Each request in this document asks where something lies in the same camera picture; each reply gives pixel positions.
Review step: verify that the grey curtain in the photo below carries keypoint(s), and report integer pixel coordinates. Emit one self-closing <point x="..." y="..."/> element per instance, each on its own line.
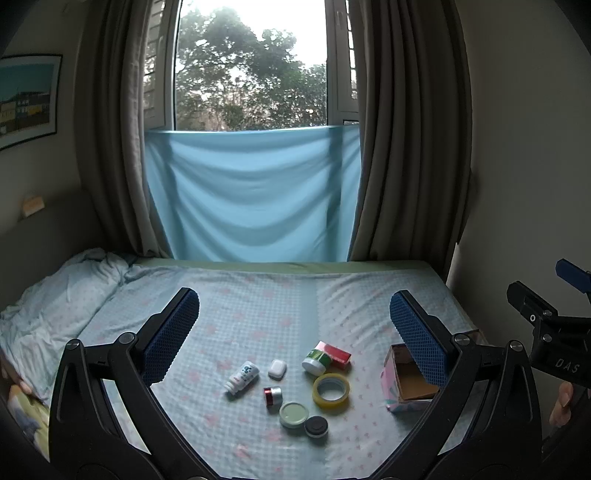
<point x="406" y="138"/>
<point x="115" y="129"/>

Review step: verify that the white jar green label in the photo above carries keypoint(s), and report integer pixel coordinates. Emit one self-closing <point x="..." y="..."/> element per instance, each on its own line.
<point x="315" y="362"/>

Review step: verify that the green mattress cover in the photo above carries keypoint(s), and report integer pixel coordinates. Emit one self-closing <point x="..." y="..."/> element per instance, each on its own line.
<point x="277" y="266"/>

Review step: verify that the white printed bottle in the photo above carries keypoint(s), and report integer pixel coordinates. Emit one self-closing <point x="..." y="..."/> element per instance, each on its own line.
<point x="241" y="377"/>

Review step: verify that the white earbuds case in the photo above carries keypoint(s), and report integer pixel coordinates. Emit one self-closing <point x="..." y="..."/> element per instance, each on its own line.
<point x="277" y="369"/>

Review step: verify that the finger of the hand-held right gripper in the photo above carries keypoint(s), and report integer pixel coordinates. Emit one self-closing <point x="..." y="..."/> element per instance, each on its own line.
<point x="575" y="276"/>
<point x="531" y="302"/>

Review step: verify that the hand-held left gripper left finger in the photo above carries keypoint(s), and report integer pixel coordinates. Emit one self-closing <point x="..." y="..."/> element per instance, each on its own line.
<point x="171" y="341"/>

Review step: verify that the window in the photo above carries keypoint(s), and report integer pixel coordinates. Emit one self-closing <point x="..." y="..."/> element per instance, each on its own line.
<point x="344" y="64"/>

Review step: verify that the pink cardboard box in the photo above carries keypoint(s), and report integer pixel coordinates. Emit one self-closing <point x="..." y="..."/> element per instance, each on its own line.
<point x="392" y="392"/>

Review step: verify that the light blue hanging cloth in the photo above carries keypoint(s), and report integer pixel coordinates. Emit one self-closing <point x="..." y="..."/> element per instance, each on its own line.
<point x="249" y="194"/>

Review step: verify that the framed wall poster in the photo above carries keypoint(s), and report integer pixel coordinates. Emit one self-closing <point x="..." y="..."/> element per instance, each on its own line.
<point x="27" y="99"/>

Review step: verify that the person's right hand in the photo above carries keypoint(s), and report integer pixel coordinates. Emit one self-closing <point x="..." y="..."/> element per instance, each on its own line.
<point x="561" y="404"/>

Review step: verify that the yellow tape roll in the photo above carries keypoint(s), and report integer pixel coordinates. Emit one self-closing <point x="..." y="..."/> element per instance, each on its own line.
<point x="318" y="398"/>

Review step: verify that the black lid jar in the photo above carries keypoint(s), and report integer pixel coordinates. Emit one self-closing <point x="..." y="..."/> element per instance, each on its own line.
<point x="316" y="427"/>

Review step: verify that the small red jar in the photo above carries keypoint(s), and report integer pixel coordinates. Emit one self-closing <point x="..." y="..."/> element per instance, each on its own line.
<point x="272" y="396"/>

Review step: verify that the yellow printed cloth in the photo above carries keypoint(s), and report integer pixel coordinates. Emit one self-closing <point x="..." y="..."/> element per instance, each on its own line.
<point x="27" y="415"/>

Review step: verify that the pale green round lid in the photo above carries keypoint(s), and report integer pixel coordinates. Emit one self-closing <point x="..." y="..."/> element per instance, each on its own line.
<point x="293" y="414"/>

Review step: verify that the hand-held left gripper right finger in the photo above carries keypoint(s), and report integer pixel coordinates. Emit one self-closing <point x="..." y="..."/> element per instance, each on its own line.
<point x="415" y="337"/>

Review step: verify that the small tan wall box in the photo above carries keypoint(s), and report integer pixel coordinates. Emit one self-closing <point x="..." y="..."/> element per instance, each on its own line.
<point x="33" y="204"/>

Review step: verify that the light blue crumpled quilt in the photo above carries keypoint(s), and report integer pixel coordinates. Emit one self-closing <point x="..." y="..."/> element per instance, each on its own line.
<point x="55" y="295"/>

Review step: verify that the red carton box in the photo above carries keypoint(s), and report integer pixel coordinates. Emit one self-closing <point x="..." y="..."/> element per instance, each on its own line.
<point x="336" y="354"/>

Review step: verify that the trees outside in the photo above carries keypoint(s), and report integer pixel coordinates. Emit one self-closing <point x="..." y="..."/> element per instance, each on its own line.
<point x="240" y="83"/>

